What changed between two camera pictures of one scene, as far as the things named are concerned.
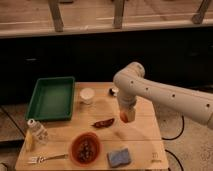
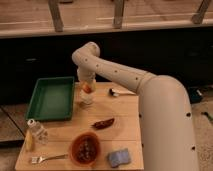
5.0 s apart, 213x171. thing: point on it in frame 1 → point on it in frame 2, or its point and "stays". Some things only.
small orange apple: (123, 117) → (86, 88)
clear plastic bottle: (39, 134) stays
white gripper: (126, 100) → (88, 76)
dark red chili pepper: (103, 123) stays
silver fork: (40, 159) stays
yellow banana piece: (29, 142) stays
